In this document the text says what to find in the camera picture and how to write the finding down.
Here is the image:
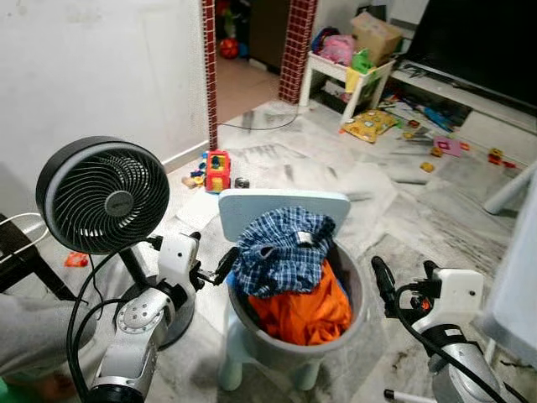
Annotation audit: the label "blue plaid shirt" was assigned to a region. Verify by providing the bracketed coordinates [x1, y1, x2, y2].
[232, 207, 336, 300]

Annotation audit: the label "orange garment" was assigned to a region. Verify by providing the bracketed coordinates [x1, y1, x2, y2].
[248, 259, 353, 347]

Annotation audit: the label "black floor fan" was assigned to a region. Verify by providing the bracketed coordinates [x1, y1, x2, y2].
[35, 136, 198, 349]

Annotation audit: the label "grey laundry bin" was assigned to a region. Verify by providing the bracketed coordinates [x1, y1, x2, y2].
[227, 238, 368, 364]

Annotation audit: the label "light blue furniture leg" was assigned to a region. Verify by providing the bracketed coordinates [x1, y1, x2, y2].
[484, 164, 537, 215]

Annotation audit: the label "pink flat toy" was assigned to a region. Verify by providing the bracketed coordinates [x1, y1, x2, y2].
[432, 137, 462, 158]

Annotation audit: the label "yellow printed bag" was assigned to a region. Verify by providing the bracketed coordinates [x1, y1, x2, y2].
[340, 109, 400, 144]

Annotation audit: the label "white television cabinet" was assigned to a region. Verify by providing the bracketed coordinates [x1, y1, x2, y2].
[390, 60, 537, 160]

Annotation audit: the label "red brick tile column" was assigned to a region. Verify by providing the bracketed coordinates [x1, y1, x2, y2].
[200, 0, 221, 152]
[279, 0, 319, 105]

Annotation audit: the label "person leg grey trousers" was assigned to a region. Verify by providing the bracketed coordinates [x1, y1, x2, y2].
[0, 294, 85, 402]

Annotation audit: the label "red orange ball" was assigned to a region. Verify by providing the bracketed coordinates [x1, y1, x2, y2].
[220, 38, 240, 60]

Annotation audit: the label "yellow cloth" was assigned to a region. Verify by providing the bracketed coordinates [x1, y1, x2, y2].
[344, 67, 362, 95]

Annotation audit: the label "small white side table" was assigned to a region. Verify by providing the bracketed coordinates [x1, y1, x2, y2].
[300, 52, 395, 124]

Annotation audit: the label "green toy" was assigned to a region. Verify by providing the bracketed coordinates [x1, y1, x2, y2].
[351, 49, 374, 75]

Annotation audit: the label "black television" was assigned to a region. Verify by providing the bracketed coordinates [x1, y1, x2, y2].
[403, 0, 537, 108]

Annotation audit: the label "pink backpack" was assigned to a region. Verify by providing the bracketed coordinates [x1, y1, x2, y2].
[317, 34, 357, 66]

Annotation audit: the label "cardboard box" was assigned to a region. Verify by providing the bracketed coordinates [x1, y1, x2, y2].
[351, 10, 404, 65]

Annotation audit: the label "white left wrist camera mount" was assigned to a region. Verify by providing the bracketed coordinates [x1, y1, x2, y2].
[156, 233, 201, 290]

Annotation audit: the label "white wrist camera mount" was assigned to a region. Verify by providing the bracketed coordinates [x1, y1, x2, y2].
[156, 233, 201, 290]
[432, 269, 486, 332]

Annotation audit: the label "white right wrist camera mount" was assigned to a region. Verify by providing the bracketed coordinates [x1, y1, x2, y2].
[432, 269, 486, 332]

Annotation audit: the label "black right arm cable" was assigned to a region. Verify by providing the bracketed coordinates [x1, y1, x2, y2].
[394, 281, 529, 403]

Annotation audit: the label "black floor cable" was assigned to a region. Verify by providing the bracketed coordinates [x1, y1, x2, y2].
[216, 105, 300, 132]

